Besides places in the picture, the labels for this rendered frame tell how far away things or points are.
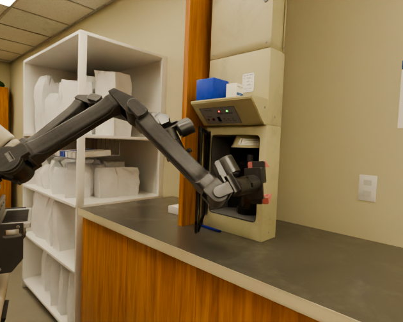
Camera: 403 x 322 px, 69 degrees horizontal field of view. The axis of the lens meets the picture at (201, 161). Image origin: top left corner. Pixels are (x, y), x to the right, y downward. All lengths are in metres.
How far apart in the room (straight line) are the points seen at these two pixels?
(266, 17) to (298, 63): 0.44
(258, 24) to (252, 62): 0.15
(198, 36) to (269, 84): 0.45
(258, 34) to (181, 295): 1.06
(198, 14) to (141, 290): 1.27
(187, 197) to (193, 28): 0.78
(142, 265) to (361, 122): 1.15
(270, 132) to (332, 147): 0.42
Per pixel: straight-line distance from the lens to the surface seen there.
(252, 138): 1.28
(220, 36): 1.43
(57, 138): 0.98
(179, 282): 1.21
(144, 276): 1.39
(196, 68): 1.44
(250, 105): 1.14
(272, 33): 1.28
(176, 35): 2.36
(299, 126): 1.61
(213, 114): 1.28
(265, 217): 1.25
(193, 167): 0.88
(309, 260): 1.13
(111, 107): 0.99
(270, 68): 1.23
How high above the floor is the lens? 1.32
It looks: 3 degrees down
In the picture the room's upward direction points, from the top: 2 degrees clockwise
